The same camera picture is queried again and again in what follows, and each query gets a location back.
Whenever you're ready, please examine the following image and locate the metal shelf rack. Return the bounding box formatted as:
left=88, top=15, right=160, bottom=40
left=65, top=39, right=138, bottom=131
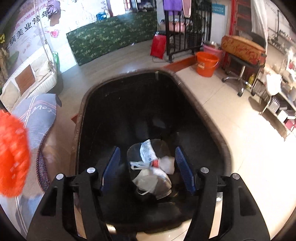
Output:
left=251, top=23, right=296, bottom=139

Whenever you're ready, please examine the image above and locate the grey striped blanket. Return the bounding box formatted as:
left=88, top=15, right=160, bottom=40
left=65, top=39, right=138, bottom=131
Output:
left=9, top=93, right=58, bottom=223

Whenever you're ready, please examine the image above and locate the black trash bin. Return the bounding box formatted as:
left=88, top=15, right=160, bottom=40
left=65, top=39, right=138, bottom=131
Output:
left=72, top=70, right=232, bottom=234

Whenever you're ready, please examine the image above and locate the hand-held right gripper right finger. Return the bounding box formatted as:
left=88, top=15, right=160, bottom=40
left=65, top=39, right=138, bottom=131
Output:
left=175, top=146, right=271, bottom=241

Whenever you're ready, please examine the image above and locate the red bag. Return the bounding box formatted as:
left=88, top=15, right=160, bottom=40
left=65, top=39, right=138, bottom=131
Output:
left=150, top=32, right=167, bottom=59

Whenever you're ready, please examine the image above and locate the green bottle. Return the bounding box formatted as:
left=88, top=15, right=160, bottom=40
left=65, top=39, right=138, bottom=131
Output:
left=53, top=51, right=60, bottom=72

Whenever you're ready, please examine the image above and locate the orange sofa cushion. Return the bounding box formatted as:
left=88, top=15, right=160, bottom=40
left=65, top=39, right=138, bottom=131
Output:
left=15, top=65, right=36, bottom=96

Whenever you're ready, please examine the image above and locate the purple hanging cloth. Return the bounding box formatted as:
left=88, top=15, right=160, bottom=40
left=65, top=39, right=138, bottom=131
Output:
left=163, top=0, right=183, bottom=11

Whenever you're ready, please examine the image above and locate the blue wall notice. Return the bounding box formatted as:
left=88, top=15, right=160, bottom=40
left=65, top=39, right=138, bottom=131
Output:
left=212, top=3, right=228, bottom=16

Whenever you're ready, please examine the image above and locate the white plastic bag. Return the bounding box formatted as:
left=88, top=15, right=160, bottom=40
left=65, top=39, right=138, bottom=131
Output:
left=130, top=156, right=176, bottom=200

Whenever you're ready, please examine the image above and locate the pink hanging cloth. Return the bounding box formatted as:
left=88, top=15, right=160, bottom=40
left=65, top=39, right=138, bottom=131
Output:
left=183, top=0, right=192, bottom=18

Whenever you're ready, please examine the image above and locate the orange plastic bucket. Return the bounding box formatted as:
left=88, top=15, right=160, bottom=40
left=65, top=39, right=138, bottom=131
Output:
left=195, top=51, right=220, bottom=77

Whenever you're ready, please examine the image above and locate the black iron railing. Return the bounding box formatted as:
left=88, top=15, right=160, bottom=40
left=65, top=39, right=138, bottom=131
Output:
left=165, top=0, right=213, bottom=63

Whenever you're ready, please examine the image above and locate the green floral panel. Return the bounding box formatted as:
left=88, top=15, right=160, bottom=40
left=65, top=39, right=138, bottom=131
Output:
left=66, top=10, right=158, bottom=66

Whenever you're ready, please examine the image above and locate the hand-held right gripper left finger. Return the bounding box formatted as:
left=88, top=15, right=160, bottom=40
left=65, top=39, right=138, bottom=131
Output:
left=26, top=146, right=121, bottom=241

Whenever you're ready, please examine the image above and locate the white plastic sheet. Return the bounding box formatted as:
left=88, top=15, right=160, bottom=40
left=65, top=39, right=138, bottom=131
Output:
left=251, top=0, right=269, bottom=44

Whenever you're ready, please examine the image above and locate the pink plastic basin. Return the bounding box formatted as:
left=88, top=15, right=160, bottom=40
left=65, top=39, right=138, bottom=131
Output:
left=203, top=44, right=224, bottom=63

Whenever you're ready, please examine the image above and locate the white printed paper wrapper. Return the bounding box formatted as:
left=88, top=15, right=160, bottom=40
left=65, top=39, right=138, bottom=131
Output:
left=139, top=140, right=160, bottom=166

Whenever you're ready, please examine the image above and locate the beige sofa cushion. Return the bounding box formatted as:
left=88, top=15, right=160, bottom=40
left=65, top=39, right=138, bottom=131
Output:
left=24, top=53, right=53, bottom=78

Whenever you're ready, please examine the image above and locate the red patterned cushion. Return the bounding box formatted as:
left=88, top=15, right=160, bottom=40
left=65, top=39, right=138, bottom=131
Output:
left=221, top=35, right=266, bottom=66

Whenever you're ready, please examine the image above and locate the white wicker swing sofa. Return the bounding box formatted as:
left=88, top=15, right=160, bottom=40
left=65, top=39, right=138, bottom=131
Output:
left=0, top=44, right=58, bottom=112

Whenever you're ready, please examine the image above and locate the swing rope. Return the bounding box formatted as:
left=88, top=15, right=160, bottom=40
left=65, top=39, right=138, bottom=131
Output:
left=34, top=0, right=57, bottom=70

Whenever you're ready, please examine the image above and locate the yellow bottle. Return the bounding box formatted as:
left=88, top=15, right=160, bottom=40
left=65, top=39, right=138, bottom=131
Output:
left=246, top=74, right=256, bottom=90

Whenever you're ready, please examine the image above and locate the black swivel stool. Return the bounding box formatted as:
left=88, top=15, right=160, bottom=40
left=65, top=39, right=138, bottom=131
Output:
left=222, top=56, right=260, bottom=97

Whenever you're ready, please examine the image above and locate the white bag on rack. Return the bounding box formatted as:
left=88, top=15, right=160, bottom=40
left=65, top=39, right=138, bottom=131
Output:
left=266, top=72, right=283, bottom=96

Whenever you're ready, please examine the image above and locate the wall poster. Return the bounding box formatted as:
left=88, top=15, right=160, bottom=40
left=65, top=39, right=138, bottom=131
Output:
left=0, top=0, right=111, bottom=77

